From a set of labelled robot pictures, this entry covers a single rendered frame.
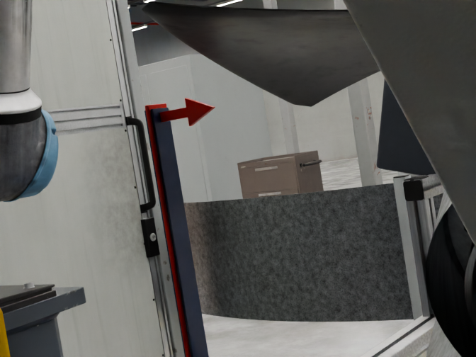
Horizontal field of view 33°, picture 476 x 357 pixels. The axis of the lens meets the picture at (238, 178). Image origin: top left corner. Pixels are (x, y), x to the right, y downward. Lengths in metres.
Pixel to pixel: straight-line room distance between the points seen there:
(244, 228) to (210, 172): 7.66
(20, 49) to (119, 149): 1.72
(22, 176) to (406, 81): 0.82
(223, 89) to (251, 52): 10.13
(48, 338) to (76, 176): 1.60
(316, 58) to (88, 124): 2.05
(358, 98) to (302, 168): 4.64
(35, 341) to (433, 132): 0.76
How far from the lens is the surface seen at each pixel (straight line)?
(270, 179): 7.44
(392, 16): 0.26
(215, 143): 10.44
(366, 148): 11.93
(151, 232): 2.77
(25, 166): 1.05
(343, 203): 2.42
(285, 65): 0.63
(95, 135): 2.65
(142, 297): 2.76
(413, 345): 1.09
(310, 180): 7.50
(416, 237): 1.17
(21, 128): 1.03
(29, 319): 0.97
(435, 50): 0.26
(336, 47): 0.60
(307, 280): 2.53
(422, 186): 1.15
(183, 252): 0.71
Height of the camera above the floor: 1.15
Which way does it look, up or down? 3 degrees down
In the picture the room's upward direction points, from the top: 9 degrees counter-clockwise
